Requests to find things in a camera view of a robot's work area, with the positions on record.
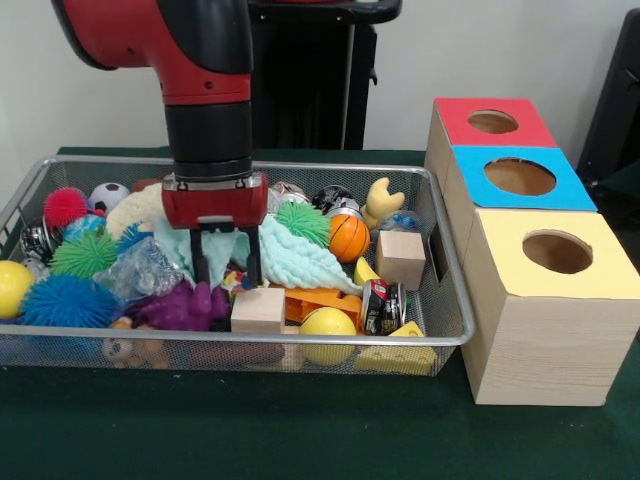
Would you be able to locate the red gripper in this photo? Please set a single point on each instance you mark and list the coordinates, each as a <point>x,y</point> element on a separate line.
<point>215,205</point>

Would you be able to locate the small bright dotted fabric scrunchie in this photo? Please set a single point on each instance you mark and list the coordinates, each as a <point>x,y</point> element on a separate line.
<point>235,281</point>

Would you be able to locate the mint green cloth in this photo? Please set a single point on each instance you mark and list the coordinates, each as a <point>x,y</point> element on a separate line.
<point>295,255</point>

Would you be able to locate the small blue spiky ball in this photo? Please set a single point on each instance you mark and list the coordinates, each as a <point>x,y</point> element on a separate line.
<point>131,239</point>

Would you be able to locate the cream white cloth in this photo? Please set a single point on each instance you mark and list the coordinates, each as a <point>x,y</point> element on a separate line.
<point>135,207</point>

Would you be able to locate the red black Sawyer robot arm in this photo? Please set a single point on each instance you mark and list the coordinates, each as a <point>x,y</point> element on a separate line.
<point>210,130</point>

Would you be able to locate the wooden box with three holes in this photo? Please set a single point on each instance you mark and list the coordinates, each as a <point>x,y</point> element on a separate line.
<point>550,350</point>

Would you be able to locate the purple knobbly rubber toy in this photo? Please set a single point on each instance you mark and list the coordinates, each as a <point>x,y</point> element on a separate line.
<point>175,310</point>

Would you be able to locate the crushed clear plastic bottle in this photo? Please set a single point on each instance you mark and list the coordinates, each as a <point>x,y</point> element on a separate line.
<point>140,270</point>

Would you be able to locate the yellow smiley face ball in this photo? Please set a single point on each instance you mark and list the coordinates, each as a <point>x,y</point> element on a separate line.
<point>327,330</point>

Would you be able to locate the black and white soccer ball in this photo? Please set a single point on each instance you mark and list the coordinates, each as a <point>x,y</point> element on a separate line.
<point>107,196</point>

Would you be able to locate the large blue spiky ball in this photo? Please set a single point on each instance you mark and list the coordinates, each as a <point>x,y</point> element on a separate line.
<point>67,302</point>

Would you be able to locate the pink spiky ball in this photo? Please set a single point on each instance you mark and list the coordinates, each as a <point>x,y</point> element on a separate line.
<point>64,205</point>

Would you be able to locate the dark green table cloth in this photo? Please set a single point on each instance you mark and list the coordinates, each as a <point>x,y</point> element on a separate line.
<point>300,430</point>
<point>622,200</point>

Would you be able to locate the plain yellow ball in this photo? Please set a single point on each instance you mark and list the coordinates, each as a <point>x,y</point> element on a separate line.
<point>12,289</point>

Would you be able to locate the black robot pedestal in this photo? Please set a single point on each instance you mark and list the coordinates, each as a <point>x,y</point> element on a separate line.
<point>310,90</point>

